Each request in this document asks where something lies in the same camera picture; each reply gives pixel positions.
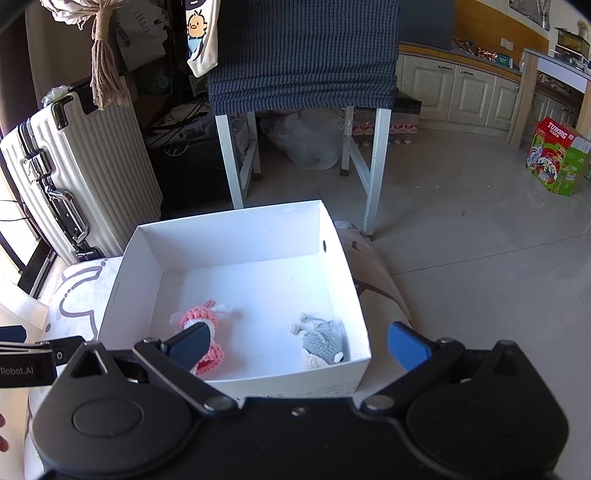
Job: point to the colourful cardboard box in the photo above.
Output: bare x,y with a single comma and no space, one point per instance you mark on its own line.
559,157

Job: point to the white table with blue cloth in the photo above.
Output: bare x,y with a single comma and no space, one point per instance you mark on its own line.
282,55

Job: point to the pink crochet doll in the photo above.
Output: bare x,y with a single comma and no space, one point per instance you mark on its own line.
209,314

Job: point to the blue crochet doll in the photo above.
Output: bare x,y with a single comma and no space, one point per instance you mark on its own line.
323,342

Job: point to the white shoe box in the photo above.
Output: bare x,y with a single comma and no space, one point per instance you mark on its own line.
269,265

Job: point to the white cabinet row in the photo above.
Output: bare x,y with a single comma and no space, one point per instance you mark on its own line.
458,92

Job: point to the white plastic bag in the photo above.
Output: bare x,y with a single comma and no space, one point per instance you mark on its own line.
311,138

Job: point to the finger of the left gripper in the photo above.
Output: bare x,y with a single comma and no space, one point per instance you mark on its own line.
13,334

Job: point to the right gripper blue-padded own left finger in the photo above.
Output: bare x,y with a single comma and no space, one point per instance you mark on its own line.
170,362

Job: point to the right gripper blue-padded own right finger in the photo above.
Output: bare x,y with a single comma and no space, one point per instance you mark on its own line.
426,363

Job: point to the macrame hanging tassel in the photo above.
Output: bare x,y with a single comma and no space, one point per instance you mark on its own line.
106,85

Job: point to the cartoon tote bag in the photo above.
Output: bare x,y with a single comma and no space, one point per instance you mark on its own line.
201,35

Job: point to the person's hand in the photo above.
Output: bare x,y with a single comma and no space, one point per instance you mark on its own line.
4,444

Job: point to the white ribbed suitcase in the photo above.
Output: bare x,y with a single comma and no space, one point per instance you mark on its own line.
85,176

